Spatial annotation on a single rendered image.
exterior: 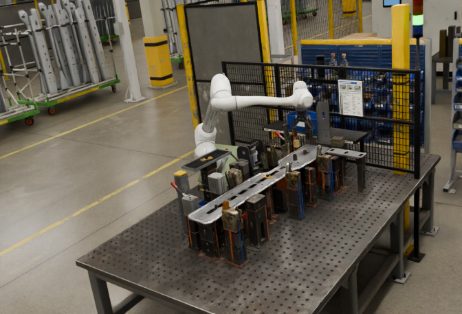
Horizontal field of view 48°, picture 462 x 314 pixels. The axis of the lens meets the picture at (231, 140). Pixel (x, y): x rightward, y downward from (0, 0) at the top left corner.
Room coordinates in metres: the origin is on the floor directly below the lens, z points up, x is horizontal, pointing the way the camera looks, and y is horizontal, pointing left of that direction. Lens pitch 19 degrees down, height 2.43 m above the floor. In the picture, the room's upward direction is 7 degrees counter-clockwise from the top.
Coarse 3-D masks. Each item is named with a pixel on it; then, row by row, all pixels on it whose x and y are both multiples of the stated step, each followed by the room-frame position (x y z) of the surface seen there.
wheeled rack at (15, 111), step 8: (16, 32) 9.26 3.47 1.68; (0, 64) 9.89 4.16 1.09; (24, 64) 9.27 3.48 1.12; (0, 72) 9.85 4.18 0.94; (8, 96) 9.88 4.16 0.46; (32, 96) 9.27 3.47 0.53; (24, 104) 9.51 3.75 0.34; (8, 112) 9.23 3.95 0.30; (16, 112) 9.10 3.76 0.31; (24, 112) 9.16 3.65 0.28; (32, 112) 9.19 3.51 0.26; (0, 120) 8.78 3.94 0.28; (8, 120) 8.84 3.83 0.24; (32, 120) 9.24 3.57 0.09
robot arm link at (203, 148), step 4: (200, 144) 3.91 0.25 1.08; (204, 144) 3.89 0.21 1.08; (208, 144) 3.92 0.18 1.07; (212, 144) 3.96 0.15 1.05; (196, 148) 3.88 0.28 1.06; (200, 148) 3.86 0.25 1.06; (204, 148) 3.84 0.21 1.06; (208, 148) 3.86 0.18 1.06; (212, 148) 3.91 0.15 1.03; (196, 152) 3.86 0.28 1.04; (200, 152) 3.84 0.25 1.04; (204, 152) 3.82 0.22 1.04; (208, 152) 3.84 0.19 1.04; (196, 156) 3.84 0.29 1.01; (200, 156) 3.82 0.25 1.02; (220, 160) 3.93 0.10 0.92; (220, 164) 3.92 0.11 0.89
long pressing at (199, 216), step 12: (288, 156) 3.63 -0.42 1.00; (300, 156) 3.60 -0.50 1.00; (312, 156) 3.58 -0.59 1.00; (276, 168) 3.42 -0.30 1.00; (252, 180) 3.27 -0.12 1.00; (264, 180) 3.24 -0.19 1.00; (276, 180) 3.23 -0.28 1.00; (228, 192) 3.11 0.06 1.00; (252, 192) 3.07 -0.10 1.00; (240, 204) 2.93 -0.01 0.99; (192, 216) 2.83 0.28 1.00; (204, 216) 2.81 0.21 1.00; (216, 216) 2.79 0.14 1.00
